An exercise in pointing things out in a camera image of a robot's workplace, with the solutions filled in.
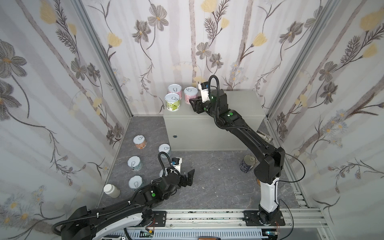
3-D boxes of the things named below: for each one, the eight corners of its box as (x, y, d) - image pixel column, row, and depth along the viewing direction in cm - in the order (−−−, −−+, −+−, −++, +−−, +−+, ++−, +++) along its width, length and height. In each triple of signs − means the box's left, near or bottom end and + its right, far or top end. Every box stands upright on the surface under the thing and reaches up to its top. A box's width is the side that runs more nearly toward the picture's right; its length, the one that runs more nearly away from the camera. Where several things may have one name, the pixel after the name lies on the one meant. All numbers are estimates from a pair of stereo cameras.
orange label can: (134, 149, 103) (131, 144, 98) (137, 139, 108) (134, 135, 103) (145, 149, 103) (143, 144, 98) (147, 140, 108) (145, 135, 103)
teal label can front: (132, 191, 85) (128, 187, 80) (132, 181, 89) (128, 176, 84) (145, 187, 86) (142, 183, 81) (144, 177, 90) (141, 173, 85)
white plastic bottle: (110, 197, 82) (101, 192, 74) (112, 190, 85) (104, 184, 77) (118, 197, 82) (111, 192, 75) (121, 190, 85) (113, 184, 77)
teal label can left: (128, 171, 92) (125, 167, 88) (132, 160, 97) (129, 155, 92) (140, 171, 92) (138, 167, 88) (143, 160, 97) (141, 155, 93)
